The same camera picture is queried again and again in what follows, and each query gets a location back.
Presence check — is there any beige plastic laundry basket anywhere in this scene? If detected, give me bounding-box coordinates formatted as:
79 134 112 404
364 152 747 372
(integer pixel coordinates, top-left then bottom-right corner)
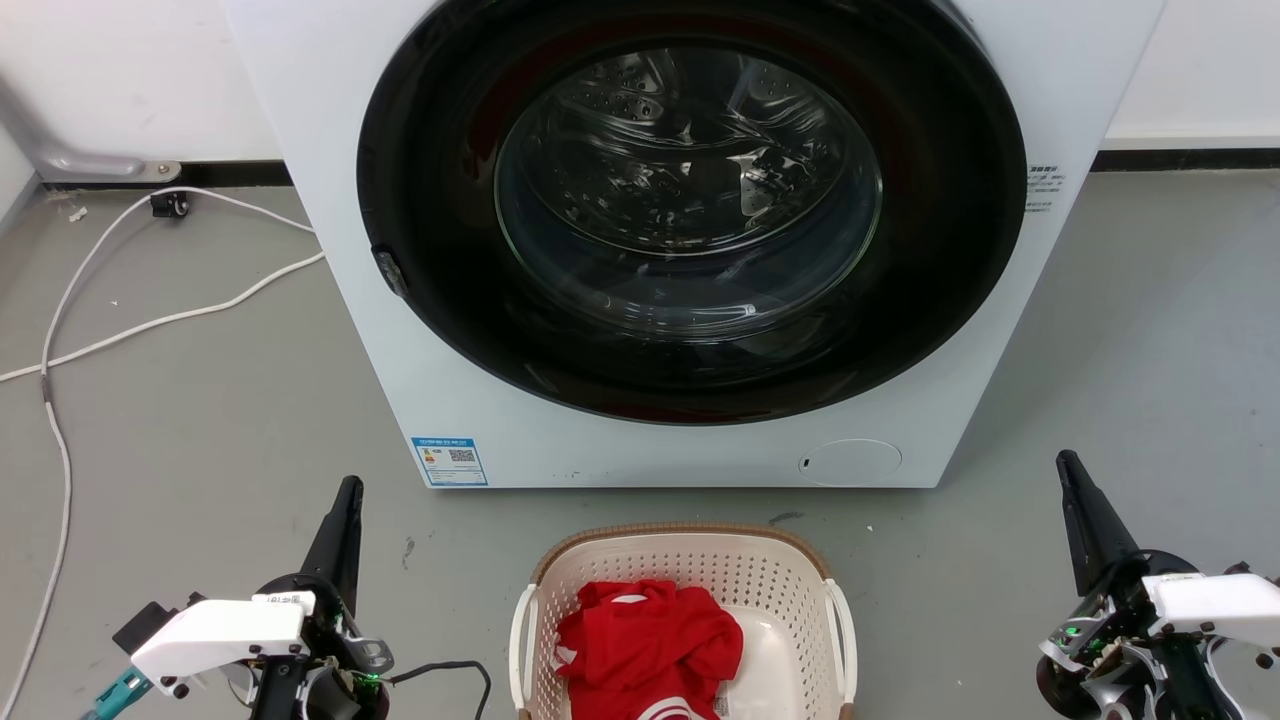
508 522 859 720

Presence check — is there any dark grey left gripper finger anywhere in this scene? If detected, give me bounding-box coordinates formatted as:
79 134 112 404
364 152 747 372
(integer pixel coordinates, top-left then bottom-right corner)
299 476 364 613

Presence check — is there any round white filter cover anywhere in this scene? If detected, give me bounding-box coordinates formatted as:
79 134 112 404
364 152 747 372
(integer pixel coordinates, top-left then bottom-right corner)
798 439 903 487

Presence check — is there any black round washer door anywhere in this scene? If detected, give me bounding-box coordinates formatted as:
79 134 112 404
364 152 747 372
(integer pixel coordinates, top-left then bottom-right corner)
356 0 1029 426

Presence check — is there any red garment with white print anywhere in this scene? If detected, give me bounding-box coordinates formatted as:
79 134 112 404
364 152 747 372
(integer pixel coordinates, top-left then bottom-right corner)
555 579 746 720

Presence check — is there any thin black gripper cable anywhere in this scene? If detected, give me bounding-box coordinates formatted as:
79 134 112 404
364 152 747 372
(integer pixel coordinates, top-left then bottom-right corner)
386 660 493 720

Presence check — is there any small printed text sticker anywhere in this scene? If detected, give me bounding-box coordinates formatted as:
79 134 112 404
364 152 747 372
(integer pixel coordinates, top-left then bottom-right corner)
1024 165 1065 214

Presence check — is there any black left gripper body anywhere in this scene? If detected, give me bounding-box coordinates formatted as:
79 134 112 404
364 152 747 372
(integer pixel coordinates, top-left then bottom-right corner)
252 574 395 720

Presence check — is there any thick white power cable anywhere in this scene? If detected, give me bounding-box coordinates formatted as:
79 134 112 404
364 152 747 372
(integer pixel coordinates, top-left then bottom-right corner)
0 250 328 385

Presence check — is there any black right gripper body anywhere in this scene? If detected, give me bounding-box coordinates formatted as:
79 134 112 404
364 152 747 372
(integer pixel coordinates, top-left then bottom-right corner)
1035 549 1206 720

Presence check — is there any grey metal floor bracket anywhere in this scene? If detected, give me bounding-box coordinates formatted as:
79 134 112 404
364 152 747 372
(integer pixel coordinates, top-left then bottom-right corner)
0 76 183 186

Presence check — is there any teal cable connector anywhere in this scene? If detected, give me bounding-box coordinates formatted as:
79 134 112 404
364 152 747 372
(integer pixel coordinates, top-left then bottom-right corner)
80 668 153 720

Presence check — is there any blue energy label sticker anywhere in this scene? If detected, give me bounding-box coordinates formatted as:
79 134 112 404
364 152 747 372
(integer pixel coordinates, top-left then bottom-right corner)
411 436 489 488

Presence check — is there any long looping white cable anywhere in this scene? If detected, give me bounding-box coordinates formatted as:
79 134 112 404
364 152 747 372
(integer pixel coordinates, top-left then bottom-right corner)
0 186 317 713

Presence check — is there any white front-load washing machine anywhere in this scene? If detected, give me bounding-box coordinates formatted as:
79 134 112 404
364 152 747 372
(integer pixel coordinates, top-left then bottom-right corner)
222 0 1168 490

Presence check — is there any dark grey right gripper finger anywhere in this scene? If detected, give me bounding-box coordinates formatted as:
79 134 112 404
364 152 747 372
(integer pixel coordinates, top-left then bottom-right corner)
1056 450 1143 598

